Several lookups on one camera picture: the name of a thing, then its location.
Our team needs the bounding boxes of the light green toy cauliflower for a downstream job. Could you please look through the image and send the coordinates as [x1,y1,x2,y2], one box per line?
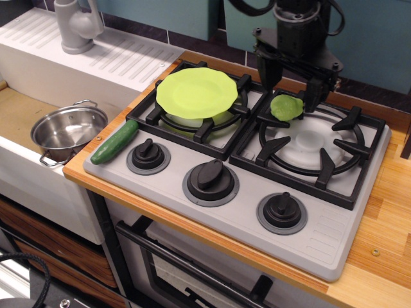
[270,94,304,121]

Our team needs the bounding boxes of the black braided cable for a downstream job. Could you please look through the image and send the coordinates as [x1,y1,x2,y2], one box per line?
[0,252,52,308]

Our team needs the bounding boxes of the black right burner grate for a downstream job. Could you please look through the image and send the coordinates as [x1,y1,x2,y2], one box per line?
[229,90,391,210]

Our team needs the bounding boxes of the wooden drawer fronts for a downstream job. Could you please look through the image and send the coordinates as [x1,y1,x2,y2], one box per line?
[1,196,126,307]

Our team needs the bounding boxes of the black middle stove knob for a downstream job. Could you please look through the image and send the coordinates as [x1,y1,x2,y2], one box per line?
[182,159,240,207]

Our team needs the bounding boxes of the black right stove knob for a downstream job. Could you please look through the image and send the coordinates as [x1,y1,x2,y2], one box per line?
[256,192,308,235]

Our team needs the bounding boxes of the black left burner grate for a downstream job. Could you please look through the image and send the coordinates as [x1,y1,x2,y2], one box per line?
[127,61,270,160]

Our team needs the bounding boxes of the grey toy faucet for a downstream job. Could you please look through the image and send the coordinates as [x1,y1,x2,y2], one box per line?
[54,1,104,55]

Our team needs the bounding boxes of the lime green plastic plate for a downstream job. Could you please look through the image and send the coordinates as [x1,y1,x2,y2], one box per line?
[156,67,238,119]

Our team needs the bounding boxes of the white toy sink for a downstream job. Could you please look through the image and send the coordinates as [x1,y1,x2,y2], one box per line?
[1,8,182,244]

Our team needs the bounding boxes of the black left stove knob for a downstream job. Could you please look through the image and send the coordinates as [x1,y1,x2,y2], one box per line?
[127,138,171,176]

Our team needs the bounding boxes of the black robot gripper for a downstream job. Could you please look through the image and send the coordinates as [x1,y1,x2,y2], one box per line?
[252,12,343,112]

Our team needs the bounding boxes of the black stove knob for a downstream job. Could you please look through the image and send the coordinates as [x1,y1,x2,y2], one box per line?
[182,159,240,207]
[127,138,171,176]
[256,192,308,235]

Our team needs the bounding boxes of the black oven door handle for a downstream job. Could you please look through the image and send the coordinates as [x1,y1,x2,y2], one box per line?
[115,221,272,307]

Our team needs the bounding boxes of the dark green toy pickle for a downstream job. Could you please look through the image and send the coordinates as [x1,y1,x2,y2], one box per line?
[90,120,139,165]

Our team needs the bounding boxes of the black burner grate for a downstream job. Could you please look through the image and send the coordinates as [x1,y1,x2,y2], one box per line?
[127,61,270,160]
[229,90,391,210]

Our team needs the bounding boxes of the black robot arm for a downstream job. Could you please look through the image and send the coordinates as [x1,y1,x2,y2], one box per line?
[232,1,345,112]

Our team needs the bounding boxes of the small stainless steel pot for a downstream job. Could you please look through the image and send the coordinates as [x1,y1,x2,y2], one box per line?
[30,99,108,167]

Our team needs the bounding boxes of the grey toy stove top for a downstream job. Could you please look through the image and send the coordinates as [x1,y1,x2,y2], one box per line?
[83,129,372,281]

